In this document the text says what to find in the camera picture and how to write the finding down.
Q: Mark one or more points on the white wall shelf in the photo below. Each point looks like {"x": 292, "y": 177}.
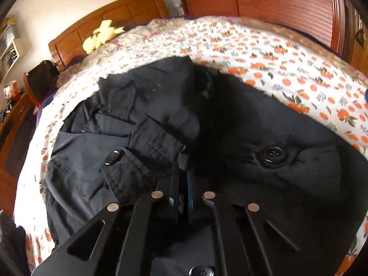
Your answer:
{"x": 11, "y": 51}

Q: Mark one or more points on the floral beige blanket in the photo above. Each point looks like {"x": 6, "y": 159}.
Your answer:
{"x": 129, "y": 43}

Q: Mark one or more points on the wooden bed headboard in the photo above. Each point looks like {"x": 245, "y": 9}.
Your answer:
{"x": 115, "y": 14}

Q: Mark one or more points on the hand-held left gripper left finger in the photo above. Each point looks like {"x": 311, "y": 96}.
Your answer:
{"x": 174, "y": 184}

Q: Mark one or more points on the black backpack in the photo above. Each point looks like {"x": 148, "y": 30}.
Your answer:
{"x": 43, "y": 77}

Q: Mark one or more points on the orange plastic bag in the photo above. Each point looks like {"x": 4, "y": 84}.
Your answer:
{"x": 10, "y": 90}

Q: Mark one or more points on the wooden desk cabinet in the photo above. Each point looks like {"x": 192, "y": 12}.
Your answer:
{"x": 11, "y": 126}

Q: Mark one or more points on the orange fruit printed bedsheet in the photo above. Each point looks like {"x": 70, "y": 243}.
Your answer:
{"x": 258, "y": 57}

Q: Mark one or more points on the black double-breasted coat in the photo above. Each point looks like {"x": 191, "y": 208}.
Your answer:
{"x": 302, "y": 138}

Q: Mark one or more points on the yellow plush toy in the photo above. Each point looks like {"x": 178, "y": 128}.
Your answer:
{"x": 99, "y": 36}

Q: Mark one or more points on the wooden slatted wardrobe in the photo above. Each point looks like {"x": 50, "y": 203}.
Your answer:
{"x": 258, "y": 0}

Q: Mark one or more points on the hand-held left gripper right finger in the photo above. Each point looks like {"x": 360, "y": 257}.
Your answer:
{"x": 190, "y": 189}

